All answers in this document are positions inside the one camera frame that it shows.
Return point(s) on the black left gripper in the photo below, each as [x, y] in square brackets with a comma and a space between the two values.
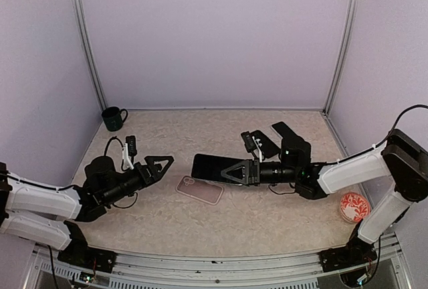
[155, 174]

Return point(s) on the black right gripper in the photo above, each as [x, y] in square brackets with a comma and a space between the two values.
[248, 166]

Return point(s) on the small black phone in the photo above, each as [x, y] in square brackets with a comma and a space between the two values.
[208, 167]

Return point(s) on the left aluminium corner post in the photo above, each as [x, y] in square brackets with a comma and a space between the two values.
[88, 53]

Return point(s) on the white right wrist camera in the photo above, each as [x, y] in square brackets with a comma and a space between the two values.
[252, 146]

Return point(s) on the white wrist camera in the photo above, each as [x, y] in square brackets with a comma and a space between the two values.
[129, 152]
[252, 146]

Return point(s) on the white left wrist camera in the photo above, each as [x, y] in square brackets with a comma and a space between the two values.
[129, 152]

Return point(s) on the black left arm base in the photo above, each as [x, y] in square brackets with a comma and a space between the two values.
[79, 253]

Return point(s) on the right aluminium corner post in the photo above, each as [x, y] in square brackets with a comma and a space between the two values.
[342, 54]

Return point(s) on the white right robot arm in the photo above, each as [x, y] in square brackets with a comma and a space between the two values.
[398, 159]

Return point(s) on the light blue phone case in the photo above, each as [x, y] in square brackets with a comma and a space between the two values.
[283, 130]

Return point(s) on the aluminium front rail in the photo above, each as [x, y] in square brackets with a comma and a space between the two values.
[295, 270]

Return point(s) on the dark green mug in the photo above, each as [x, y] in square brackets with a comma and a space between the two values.
[114, 118]

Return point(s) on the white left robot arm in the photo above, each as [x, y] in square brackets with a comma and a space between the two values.
[24, 204]

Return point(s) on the red patterned white dish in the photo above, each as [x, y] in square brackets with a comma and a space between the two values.
[354, 207]

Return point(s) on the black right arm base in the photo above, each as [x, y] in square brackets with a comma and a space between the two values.
[354, 253]

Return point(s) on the pink clear phone case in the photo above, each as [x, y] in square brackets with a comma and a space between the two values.
[199, 190]

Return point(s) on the aluminium corner post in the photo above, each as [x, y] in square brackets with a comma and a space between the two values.
[88, 53]
[342, 54]

